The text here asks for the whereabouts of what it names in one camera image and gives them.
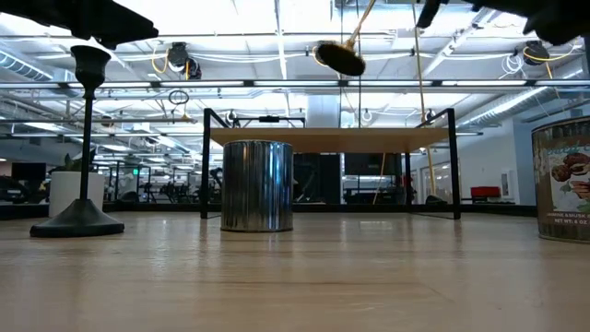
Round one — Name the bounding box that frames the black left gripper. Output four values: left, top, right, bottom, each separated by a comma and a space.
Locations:
0, 0, 159, 51

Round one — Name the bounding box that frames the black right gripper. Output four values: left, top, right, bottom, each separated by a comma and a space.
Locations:
417, 0, 590, 46

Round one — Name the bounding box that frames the gold candlestick holder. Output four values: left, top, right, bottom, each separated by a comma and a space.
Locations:
314, 0, 377, 77

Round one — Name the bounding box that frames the black candlestick holder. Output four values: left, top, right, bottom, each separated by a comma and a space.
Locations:
29, 44, 125, 239

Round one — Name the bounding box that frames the candle tin with printed label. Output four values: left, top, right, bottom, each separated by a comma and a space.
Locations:
530, 115, 590, 244

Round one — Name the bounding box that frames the ribbed silver candle tin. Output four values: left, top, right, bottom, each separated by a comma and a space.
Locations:
220, 139, 295, 233

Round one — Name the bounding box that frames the green potted plant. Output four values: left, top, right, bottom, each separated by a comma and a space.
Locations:
49, 148, 98, 174

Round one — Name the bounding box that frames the white planter pot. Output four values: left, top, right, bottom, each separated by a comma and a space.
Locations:
48, 171, 106, 219

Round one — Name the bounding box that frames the red seat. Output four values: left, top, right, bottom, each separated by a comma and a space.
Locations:
469, 185, 502, 201

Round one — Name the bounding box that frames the black cabinet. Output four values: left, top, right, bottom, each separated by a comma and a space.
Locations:
293, 153, 343, 205

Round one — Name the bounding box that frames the black ceiling cable reel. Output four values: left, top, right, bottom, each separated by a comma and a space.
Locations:
165, 41, 203, 81
522, 40, 550, 67

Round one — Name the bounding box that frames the yellow hanging cable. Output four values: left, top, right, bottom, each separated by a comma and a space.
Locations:
412, 0, 438, 196

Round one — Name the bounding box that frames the small hanging black cable coil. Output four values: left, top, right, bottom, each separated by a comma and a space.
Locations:
167, 89, 191, 107

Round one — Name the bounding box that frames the black hanging cable with coil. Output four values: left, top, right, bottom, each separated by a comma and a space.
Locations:
355, 0, 363, 129

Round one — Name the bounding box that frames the black wall screen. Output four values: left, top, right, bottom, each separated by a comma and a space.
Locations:
344, 153, 404, 177

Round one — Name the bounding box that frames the wooden shelf with black frame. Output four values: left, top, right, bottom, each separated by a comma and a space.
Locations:
200, 107, 463, 220

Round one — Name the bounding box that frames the black aluminium rig frame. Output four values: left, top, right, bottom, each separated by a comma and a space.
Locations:
0, 201, 538, 220

